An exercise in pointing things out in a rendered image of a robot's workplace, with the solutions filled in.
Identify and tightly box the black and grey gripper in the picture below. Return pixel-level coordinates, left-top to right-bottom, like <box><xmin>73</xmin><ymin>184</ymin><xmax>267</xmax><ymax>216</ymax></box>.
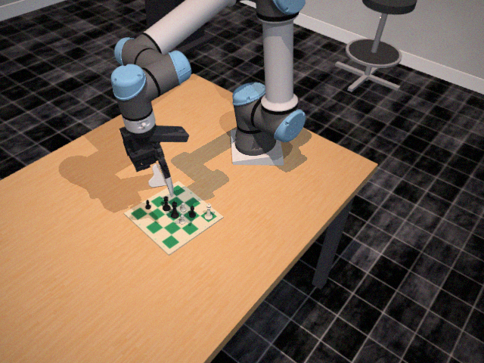
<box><xmin>119</xmin><ymin>123</ymin><xmax>174</xmax><ymax>197</ymax></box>

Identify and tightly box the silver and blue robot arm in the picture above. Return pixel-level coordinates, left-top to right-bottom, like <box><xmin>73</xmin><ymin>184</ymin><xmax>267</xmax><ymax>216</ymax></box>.
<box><xmin>111</xmin><ymin>0</ymin><xmax>306</xmax><ymax>156</ymax></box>

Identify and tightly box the green and white chessboard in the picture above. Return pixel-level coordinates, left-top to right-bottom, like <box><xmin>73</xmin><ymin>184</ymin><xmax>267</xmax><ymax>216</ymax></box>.
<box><xmin>124</xmin><ymin>181</ymin><xmax>224</xmax><ymax>256</ymax></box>

